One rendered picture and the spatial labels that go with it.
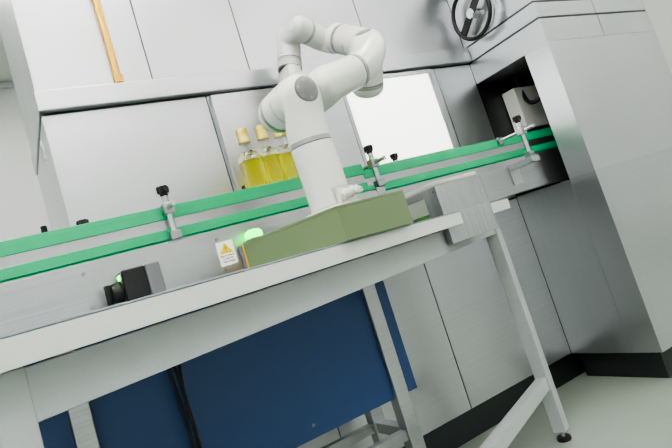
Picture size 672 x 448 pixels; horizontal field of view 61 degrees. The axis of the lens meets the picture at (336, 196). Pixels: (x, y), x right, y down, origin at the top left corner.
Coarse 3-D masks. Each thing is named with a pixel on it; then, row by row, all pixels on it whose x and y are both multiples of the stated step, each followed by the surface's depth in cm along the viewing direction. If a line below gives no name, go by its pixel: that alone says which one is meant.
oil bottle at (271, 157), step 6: (264, 150) 162; (270, 150) 163; (276, 150) 164; (264, 156) 161; (270, 156) 162; (276, 156) 163; (264, 162) 161; (270, 162) 162; (276, 162) 163; (282, 162) 164; (270, 168) 161; (276, 168) 162; (282, 168) 163; (270, 174) 161; (276, 174) 162; (282, 174) 162; (270, 180) 161; (276, 180) 161; (282, 180) 162
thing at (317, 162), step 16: (304, 144) 120; (320, 144) 120; (304, 160) 120; (320, 160) 120; (336, 160) 122; (304, 176) 121; (320, 176) 119; (336, 176) 120; (320, 192) 119; (336, 192) 119; (352, 192) 117; (320, 208) 120
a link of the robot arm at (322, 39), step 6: (318, 24) 173; (336, 24) 160; (318, 30) 172; (324, 30) 174; (330, 30) 160; (318, 36) 173; (324, 36) 174; (330, 36) 159; (312, 42) 173; (318, 42) 174; (324, 42) 175; (330, 42) 160; (318, 48) 177; (324, 48) 176; (330, 48) 161
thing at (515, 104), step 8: (520, 88) 237; (528, 88) 239; (536, 88) 242; (504, 96) 240; (512, 96) 236; (520, 96) 236; (528, 96) 238; (536, 96) 240; (512, 104) 237; (520, 104) 234; (528, 104) 237; (536, 104) 239; (512, 112) 238; (520, 112) 234; (528, 112) 236; (536, 112) 238; (544, 112) 240; (512, 120) 239; (528, 120) 234; (536, 120) 237; (544, 120) 239; (536, 128) 242
